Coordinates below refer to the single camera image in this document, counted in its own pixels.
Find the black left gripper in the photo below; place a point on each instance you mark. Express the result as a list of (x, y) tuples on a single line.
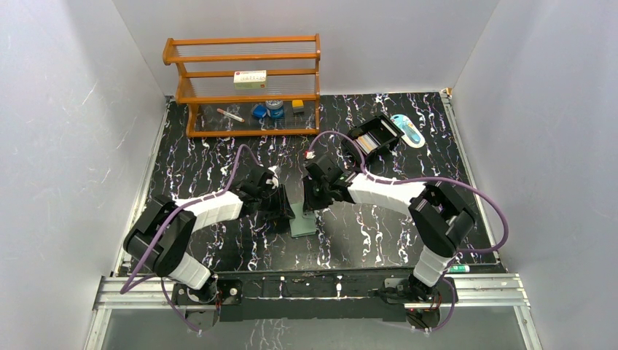
[(278, 199)]

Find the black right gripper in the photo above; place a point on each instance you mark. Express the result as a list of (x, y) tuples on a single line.
[(310, 203)]

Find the mint green card holder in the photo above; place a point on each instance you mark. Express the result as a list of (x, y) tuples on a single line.
[(304, 223)]

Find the black card storage box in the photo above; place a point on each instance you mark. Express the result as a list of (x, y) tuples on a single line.
[(349, 146)]

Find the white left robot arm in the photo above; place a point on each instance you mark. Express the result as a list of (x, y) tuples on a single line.
[(162, 233)]

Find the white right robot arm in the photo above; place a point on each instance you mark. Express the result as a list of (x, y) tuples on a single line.
[(441, 217)]

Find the stack of cards in box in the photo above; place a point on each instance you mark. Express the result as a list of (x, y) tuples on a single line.
[(376, 134)]

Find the yellow black sponge block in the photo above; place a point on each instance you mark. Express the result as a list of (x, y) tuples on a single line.
[(298, 106)]

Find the blue round jar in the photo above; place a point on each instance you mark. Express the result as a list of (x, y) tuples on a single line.
[(275, 109)]

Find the blue square lid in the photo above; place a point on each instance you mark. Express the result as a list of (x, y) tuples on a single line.
[(259, 111)]

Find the blue white packaged tool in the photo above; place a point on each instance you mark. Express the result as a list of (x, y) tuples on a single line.
[(411, 135)]

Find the orange wooden shelf rack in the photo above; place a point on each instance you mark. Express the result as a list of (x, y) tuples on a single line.
[(206, 68)]

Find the red white pen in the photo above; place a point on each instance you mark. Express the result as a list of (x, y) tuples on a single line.
[(231, 115)]

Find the white medicine box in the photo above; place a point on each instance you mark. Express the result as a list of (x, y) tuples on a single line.
[(249, 80)]

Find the green white marker pen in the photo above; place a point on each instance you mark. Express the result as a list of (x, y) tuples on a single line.
[(460, 269)]

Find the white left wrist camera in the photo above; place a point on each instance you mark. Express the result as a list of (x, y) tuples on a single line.
[(274, 180)]

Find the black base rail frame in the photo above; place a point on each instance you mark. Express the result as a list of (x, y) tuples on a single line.
[(387, 310)]

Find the silver aluminium rail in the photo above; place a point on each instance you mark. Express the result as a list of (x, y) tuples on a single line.
[(239, 289)]

